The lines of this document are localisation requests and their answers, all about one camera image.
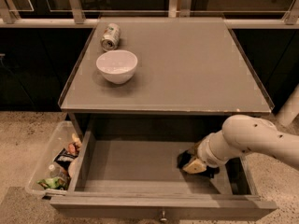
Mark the open grey top drawer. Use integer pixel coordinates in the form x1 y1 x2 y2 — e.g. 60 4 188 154
50 132 277 220

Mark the dark blue snack bar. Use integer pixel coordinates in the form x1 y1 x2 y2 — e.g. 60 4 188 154
177 150 220 178

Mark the clear plastic bottle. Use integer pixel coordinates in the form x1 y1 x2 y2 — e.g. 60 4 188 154
49 164 68 181

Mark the crushed soda can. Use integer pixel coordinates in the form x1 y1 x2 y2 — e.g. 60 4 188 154
101 23 121 51

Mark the metal drawer knob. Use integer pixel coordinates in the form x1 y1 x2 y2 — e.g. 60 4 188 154
159 211 168 223

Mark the white ceramic bowl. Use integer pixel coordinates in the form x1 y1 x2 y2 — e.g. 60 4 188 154
96 49 138 84

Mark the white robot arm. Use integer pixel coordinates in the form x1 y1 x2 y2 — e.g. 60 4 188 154
178 115 299 174

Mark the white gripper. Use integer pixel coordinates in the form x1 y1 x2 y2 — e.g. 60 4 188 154
183 134 226 175

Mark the metal railing with glass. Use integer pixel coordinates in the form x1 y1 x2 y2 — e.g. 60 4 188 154
0 0 299 29

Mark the red orange snack packet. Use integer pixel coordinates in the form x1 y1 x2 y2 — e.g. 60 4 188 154
67 133 82 156

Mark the clear plastic bin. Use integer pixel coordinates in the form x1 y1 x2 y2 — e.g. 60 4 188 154
25 121 81 196

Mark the black snack packet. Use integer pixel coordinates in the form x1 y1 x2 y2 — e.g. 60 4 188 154
53 148 76 170

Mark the grey cabinet with counter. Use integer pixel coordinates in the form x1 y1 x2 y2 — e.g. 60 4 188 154
59 18 273 142

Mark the green snack bag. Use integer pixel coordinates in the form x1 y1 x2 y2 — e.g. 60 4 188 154
38 177 68 190

